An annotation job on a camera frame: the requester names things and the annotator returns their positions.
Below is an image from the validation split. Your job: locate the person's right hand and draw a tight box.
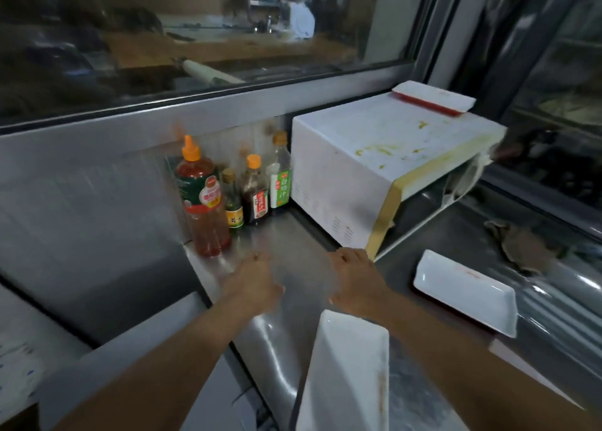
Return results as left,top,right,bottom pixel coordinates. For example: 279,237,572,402
327,247,394,319

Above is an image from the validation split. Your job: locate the person's left hand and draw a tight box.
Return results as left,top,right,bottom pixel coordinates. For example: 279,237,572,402
221,252,286,316

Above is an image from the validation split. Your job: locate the small green glass bottle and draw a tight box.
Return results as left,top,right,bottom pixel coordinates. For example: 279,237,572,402
221,168,245,232

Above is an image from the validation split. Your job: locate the dark sauce bottle orange cap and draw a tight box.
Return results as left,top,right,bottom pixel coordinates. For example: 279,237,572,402
240,154,270,225

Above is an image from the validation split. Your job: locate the red sauce bottle orange cap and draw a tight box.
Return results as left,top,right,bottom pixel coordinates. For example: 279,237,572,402
174,134,232,258

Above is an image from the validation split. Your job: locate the clear bottle green label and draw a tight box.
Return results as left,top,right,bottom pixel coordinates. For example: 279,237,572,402
266,130,292,215

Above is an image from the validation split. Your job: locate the white microwave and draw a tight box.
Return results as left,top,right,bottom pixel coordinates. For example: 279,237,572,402
290,89,508,261

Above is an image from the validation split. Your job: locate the white rectangular plate orange print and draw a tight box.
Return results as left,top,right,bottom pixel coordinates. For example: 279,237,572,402
391,80,477,118
413,249,519,338

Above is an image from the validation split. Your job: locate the person's right forearm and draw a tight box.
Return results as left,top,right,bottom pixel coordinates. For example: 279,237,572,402
371,289,602,431

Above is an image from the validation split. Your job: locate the stainless steel table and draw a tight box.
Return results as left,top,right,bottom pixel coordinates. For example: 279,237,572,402
183,181,584,431

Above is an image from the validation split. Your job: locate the brown cleaning cloth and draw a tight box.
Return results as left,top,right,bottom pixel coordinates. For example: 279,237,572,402
484,218,563,276

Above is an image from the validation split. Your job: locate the plain white rectangular plate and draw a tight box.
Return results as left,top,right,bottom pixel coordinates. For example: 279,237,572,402
295,309,390,431

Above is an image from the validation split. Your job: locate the wooden worktable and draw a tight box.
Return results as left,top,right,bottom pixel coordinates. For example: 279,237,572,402
103,33,358,69

